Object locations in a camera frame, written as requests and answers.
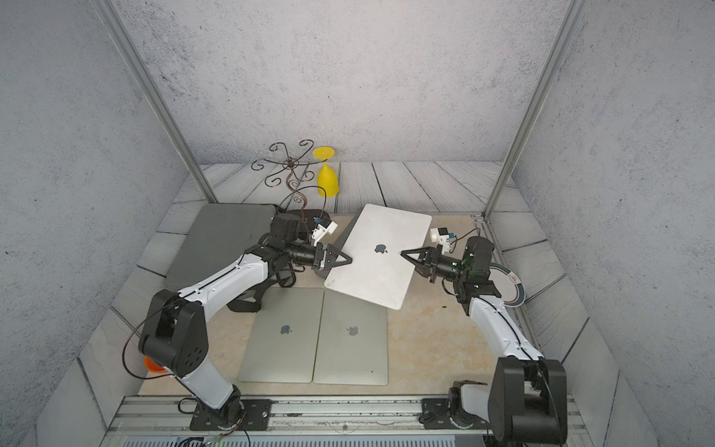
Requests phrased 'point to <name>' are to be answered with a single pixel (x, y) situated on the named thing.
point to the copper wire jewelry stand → (294, 170)
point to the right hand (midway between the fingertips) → (404, 257)
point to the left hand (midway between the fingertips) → (349, 264)
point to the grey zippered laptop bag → (218, 237)
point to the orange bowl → (153, 367)
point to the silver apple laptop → (282, 342)
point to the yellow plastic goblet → (327, 178)
